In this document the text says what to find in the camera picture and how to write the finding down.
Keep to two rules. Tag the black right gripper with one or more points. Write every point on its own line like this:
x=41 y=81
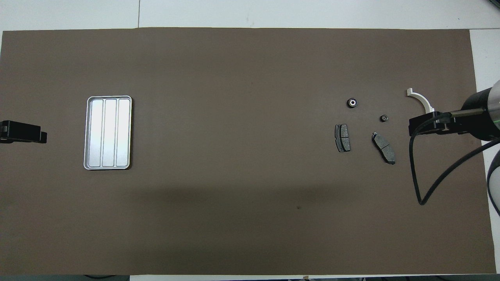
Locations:
x=476 y=121

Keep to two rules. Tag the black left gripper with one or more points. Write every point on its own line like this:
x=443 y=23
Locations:
x=4 y=130

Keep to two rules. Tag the small black bearing gear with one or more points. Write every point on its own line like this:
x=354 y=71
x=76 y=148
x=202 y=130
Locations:
x=384 y=118

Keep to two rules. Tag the large black bearing gear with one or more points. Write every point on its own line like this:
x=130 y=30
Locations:
x=352 y=102

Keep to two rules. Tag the silver metal tray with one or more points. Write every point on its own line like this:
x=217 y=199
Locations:
x=108 y=133

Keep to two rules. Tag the grey brake pad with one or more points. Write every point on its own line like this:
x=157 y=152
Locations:
x=383 y=147
x=342 y=137

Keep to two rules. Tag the brown table mat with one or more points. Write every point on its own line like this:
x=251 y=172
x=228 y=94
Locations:
x=234 y=78

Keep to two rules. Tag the white curved plastic bracket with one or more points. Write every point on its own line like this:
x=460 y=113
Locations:
x=422 y=98

